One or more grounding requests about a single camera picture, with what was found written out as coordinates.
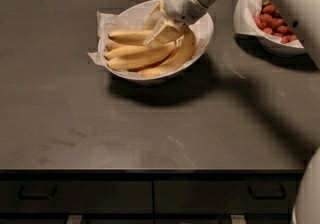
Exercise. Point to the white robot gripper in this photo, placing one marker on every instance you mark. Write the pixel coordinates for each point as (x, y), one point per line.
(182, 2)

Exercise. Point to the yellow banana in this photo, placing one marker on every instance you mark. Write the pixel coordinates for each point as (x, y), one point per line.
(134, 57)
(179, 57)
(136, 37)

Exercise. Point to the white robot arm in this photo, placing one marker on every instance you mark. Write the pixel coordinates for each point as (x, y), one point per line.
(304, 18)

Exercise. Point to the orange-tinted banana underneath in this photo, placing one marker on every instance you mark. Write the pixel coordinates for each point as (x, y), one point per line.
(113, 46)

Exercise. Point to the white paper liner in banana bowl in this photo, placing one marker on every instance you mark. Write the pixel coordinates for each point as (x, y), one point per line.
(110, 21)

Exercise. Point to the white strawberry bowl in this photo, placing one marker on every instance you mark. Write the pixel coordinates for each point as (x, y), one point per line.
(244, 24)

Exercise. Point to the pile of red strawberries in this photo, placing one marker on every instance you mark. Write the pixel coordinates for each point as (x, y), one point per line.
(271, 22)

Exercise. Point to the right dark drawer front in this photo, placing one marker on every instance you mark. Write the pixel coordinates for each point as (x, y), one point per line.
(217, 197)

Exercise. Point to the dark drawer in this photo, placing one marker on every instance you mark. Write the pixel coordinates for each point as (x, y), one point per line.
(217, 197)
(86, 197)

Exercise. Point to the left dark drawer front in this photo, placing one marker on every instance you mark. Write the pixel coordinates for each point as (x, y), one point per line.
(86, 197)

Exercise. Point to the right black drawer handle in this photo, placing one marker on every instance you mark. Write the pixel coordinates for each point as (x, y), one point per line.
(267, 191)

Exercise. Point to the black drawer handle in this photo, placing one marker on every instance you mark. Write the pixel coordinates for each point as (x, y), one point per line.
(25, 194)
(267, 191)

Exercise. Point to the left black drawer handle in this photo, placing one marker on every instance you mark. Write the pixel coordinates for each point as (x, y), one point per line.
(25, 194)

